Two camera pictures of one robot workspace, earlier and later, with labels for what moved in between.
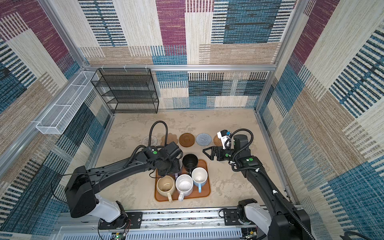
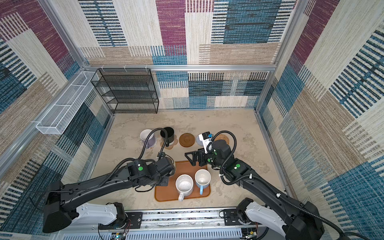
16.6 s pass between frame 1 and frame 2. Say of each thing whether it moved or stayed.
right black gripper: moved
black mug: moved
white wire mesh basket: stayed
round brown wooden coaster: stayed
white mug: stayed
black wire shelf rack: stayed
